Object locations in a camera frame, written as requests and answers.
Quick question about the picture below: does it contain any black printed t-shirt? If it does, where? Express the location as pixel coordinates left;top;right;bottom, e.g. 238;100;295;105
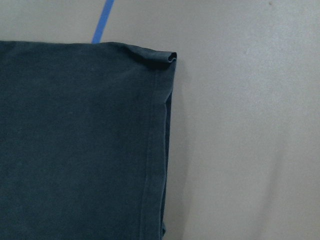
0;41;177;240

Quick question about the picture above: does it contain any blue tape line lengthwise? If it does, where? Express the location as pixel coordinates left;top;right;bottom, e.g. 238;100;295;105
91;0;115;44

